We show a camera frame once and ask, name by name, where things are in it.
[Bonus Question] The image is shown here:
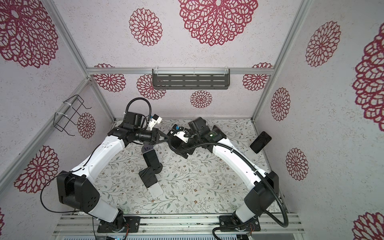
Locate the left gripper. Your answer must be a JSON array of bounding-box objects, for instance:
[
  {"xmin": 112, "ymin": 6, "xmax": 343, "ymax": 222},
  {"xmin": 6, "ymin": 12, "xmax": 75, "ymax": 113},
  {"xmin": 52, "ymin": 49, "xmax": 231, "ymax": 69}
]
[{"xmin": 134, "ymin": 127, "xmax": 171, "ymax": 146}]

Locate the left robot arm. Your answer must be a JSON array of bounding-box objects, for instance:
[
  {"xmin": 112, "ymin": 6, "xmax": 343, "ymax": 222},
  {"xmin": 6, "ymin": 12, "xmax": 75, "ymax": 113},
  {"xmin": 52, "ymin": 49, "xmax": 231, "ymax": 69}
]
[{"xmin": 57, "ymin": 127, "xmax": 169, "ymax": 223}]

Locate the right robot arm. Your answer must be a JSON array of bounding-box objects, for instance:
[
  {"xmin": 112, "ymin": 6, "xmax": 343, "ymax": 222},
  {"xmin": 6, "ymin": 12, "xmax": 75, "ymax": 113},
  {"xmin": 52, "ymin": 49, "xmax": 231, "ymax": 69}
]
[{"xmin": 168, "ymin": 117, "xmax": 280, "ymax": 225}]

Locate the purple round phone stand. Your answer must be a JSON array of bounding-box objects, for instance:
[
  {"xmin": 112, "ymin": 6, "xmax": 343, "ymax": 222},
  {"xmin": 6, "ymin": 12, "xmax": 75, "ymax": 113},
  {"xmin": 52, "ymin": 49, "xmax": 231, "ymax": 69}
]
[{"xmin": 142, "ymin": 143, "xmax": 154, "ymax": 153}]

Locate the dark grey round stand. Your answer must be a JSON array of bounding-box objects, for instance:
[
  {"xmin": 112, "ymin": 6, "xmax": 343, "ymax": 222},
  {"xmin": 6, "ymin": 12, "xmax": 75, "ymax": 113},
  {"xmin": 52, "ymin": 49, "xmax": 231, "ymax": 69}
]
[{"xmin": 152, "ymin": 162, "xmax": 163, "ymax": 174}]

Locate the white phone stand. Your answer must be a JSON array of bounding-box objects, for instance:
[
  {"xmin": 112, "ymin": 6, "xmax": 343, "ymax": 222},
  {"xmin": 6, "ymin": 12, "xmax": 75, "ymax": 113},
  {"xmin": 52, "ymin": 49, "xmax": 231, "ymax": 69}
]
[{"xmin": 148, "ymin": 183, "xmax": 164, "ymax": 199}]

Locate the far right white stand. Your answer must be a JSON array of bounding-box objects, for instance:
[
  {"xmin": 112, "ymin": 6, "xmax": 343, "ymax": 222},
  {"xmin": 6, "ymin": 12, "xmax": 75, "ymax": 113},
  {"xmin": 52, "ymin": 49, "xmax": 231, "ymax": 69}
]
[{"xmin": 244, "ymin": 150, "xmax": 259, "ymax": 161}]

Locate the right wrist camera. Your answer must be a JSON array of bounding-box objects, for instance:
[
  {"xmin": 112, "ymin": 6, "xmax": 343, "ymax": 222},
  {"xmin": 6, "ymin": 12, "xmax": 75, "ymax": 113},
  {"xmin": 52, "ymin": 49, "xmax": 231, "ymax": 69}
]
[{"xmin": 171, "ymin": 126, "xmax": 190, "ymax": 143}]

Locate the grey slotted wall shelf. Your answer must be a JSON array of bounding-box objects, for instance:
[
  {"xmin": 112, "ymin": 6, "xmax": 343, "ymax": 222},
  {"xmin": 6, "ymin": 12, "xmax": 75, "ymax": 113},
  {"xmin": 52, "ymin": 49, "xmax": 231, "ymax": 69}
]
[{"xmin": 152, "ymin": 69, "xmax": 231, "ymax": 90}]

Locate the right black corrugated cable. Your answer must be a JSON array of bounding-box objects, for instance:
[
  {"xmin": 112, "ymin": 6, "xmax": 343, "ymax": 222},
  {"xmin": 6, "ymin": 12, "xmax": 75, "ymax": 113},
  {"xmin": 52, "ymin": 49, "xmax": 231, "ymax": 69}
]
[{"xmin": 167, "ymin": 134, "xmax": 289, "ymax": 240}]

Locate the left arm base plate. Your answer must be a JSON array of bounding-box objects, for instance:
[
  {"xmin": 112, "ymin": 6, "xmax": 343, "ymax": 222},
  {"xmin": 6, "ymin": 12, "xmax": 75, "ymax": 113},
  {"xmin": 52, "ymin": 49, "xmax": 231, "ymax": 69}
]
[{"xmin": 97, "ymin": 216, "xmax": 141, "ymax": 233}]

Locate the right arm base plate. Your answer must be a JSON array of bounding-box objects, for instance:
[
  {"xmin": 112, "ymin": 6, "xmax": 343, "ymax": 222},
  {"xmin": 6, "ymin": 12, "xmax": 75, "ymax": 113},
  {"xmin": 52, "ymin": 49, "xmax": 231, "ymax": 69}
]
[{"xmin": 219, "ymin": 215, "xmax": 261, "ymax": 232}]

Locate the black wire wall rack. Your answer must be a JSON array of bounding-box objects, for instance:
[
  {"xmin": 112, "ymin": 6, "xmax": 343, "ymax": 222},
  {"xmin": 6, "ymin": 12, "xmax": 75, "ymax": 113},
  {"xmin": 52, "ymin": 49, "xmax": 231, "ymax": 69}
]
[{"xmin": 53, "ymin": 94, "xmax": 91, "ymax": 137}]

